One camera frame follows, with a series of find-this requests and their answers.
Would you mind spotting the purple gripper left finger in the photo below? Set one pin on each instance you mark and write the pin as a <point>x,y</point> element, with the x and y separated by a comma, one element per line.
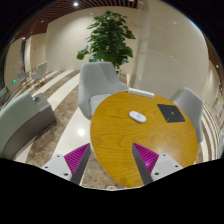
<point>70,166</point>

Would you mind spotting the grey armchair right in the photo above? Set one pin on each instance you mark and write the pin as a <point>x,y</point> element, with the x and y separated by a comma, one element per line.
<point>192,105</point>

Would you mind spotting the white computer mouse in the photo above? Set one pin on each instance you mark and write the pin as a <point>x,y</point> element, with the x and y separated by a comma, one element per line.
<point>137,116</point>

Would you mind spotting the grey-green curved sofa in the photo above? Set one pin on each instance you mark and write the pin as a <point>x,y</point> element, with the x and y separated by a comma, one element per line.
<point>21,120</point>

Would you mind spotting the white chair far left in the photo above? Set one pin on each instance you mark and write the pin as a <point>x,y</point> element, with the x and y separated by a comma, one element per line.
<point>39,73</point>

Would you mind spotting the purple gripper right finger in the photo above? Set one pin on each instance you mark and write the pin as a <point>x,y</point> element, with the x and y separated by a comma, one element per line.
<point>153,166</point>

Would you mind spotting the green potted plant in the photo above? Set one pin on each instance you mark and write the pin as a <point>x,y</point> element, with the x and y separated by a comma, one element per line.
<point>107,40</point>

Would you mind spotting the black mouse pad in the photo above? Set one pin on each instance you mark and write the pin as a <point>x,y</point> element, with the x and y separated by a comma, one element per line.
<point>171,113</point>

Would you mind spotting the round wooden table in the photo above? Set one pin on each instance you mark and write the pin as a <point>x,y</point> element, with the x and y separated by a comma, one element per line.
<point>113,132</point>

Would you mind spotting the grey armchair behind table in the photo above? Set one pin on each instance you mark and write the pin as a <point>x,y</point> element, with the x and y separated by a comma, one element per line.
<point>98,80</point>

